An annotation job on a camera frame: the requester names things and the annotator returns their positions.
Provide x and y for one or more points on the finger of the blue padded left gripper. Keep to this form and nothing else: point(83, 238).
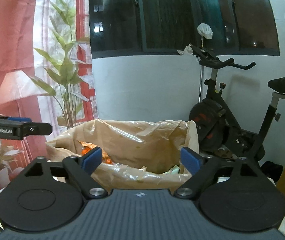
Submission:
point(19, 119)

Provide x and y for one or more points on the orange snack packet in bag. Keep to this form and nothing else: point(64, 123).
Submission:
point(88, 147)

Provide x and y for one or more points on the dark window with frame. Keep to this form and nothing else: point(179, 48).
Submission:
point(163, 27)

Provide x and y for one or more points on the brown paper bag plastic lined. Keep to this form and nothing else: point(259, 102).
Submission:
point(144, 155)

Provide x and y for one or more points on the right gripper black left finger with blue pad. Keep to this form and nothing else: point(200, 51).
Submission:
point(79, 171)

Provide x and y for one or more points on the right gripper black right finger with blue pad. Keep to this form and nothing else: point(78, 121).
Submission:
point(202, 170)

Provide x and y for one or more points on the black exercise bike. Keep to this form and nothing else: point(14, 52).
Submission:
point(216, 125)

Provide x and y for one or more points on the white plastic bag on bike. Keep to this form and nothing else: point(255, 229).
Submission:
point(205, 31)

